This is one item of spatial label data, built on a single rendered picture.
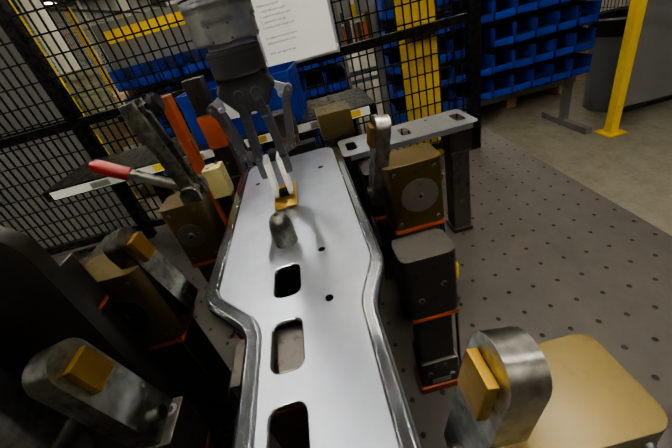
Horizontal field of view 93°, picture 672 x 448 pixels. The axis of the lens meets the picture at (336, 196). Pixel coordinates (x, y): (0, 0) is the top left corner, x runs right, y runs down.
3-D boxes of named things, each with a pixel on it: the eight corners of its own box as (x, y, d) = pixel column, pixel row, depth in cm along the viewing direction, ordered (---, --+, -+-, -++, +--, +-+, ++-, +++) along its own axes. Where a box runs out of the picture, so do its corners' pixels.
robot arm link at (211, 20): (243, -16, 37) (261, 40, 40) (251, -10, 45) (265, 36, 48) (167, 4, 37) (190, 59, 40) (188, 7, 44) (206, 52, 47)
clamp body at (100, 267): (255, 434, 53) (132, 274, 34) (192, 452, 53) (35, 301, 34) (258, 394, 59) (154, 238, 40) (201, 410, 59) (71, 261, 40)
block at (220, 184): (281, 301, 76) (218, 166, 58) (267, 305, 76) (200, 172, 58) (281, 290, 79) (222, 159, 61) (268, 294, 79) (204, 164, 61)
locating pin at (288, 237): (301, 253, 44) (287, 215, 41) (279, 259, 44) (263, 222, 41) (300, 239, 47) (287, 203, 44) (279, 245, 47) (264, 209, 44)
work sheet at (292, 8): (340, 51, 96) (313, -79, 80) (267, 71, 96) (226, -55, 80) (339, 51, 98) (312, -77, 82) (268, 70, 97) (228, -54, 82)
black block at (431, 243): (481, 381, 52) (482, 244, 37) (423, 397, 52) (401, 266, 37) (466, 352, 56) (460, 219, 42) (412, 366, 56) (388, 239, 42)
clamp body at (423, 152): (467, 309, 63) (463, 150, 46) (410, 325, 63) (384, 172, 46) (453, 285, 69) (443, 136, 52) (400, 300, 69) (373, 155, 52)
